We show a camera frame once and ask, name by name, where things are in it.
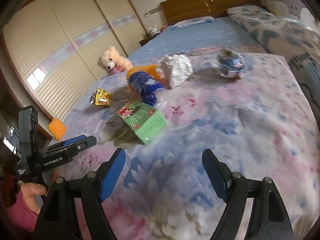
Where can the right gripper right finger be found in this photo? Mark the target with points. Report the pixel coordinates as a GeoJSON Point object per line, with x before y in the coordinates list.
{"type": "Point", "coordinates": [269, 218]}

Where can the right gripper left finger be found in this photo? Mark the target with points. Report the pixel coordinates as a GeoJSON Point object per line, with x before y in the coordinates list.
{"type": "Point", "coordinates": [58, 218]}

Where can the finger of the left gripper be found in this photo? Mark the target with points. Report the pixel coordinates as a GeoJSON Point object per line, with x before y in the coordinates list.
{"type": "Point", "coordinates": [85, 143]}
{"type": "Point", "coordinates": [73, 140]}

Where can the pink sleeve forearm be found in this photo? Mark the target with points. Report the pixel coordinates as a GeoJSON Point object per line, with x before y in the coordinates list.
{"type": "Point", "coordinates": [22, 215]}

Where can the left hand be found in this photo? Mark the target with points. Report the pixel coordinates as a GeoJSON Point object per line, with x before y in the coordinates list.
{"type": "Point", "coordinates": [29, 192]}

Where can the orange foam net sleeve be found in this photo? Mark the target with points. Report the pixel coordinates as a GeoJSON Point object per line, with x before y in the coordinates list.
{"type": "Point", "coordinates": [57, 128]}

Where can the yellow crumpled snack wrapper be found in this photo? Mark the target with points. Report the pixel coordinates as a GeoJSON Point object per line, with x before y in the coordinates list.
{"type": "Point", "coordinates": [101, 97]}

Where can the green carton box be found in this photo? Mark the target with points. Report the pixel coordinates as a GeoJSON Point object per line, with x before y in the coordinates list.
{"type": "Point", "coordinates": [144, 120]}

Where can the beige teddy bear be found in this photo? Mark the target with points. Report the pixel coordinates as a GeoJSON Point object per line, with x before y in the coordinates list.
{"type": "Point", "coordinates": [112, 62]}

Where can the blue plastic bag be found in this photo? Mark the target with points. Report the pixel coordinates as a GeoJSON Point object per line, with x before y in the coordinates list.
{"type": "Point", "coordinates": [146, 86]}

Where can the beige sliding wardrobe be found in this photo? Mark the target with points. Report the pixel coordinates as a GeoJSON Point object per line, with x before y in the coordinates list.
{"type": "Point", "coordinates": [55, 45]}

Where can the floral pink blue blanket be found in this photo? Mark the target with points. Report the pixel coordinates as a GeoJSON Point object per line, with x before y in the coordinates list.
{"type": "Point", "coordinates": [260, 125]}

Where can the dark wooden nightstand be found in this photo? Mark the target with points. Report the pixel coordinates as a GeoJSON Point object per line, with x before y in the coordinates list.
{"type": "Point", "coordinates": [146, 40]}

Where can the white rabbit toy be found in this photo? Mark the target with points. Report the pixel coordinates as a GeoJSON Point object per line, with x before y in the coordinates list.
{"type": "Point", "coordinates": [154, 30]}

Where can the crumpled blue patterned wrapper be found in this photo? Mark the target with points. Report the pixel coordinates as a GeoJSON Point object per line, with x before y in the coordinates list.
{"type": "Point", "coordinates": [230, 64]}

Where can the grey heart pattern duvet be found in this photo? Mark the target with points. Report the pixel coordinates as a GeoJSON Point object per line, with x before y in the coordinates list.
{"type": "Point", "coordinates": [295, 41]}

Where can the blue white pillow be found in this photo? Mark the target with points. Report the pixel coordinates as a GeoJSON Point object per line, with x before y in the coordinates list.
{"type": "Point", "coordinates": [192, 22]}

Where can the blue bed sheet mattress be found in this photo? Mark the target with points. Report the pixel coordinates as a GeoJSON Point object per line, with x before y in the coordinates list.
{"type": "Point", "coordinates": [222, 32]}

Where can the wooden headboard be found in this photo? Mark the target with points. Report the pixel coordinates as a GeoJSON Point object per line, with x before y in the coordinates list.
{"type": "Point", "coordinates": [178, 10]}

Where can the wall switch panel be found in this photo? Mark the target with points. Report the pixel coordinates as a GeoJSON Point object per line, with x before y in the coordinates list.
{"type": "Point", "coordinates": [151, 12]}

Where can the grey bed guard rail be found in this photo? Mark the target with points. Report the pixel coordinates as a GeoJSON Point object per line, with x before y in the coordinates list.
{"type": "Point", "coordinates": [295, 11]}

